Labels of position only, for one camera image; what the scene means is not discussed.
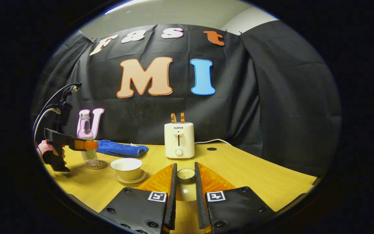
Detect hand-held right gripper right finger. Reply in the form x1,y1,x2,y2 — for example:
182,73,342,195
194,162,277,234

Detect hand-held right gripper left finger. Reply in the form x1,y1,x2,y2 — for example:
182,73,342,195
99,162,178,234

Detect yellow teacup lid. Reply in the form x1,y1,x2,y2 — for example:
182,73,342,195
176,168,196,202

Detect clear plastic water bottle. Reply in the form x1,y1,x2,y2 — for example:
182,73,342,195
77,113,100,168

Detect round cork coaster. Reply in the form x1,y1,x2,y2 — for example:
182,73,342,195
86,160,108,170

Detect yellow ceramic teacup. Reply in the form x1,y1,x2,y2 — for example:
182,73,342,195
110,158,143,181

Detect yellow ceramic saucer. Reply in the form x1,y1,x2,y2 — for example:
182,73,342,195
114,170,147,184

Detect blue towel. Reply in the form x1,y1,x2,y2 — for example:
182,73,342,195
94,140,149,158

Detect cream white toaster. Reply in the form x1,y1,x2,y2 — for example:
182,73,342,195
164,122,195,159

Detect black backdrop cloth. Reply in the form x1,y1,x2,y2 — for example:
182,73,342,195
33,23,342,176

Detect thin gripper cable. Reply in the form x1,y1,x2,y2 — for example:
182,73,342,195
32,83,83,143

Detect white toaster cable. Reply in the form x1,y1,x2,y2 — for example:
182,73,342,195
194,139,233,146

